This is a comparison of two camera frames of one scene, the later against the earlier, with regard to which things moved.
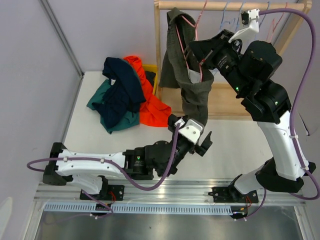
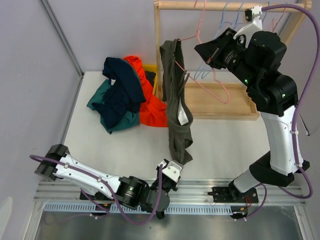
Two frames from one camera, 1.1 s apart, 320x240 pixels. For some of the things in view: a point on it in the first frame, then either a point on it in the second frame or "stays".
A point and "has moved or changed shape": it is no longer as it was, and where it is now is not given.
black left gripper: (200, 150) → (174, 187)
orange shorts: (153, 112) stays
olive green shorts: (181, 69) has moved or changed shape
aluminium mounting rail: (160, 192) stays
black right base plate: (227, 194) stays
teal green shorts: (131, 119) stays
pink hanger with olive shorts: (182, 70) → (197, 34)
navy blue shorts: (123, 95) stays
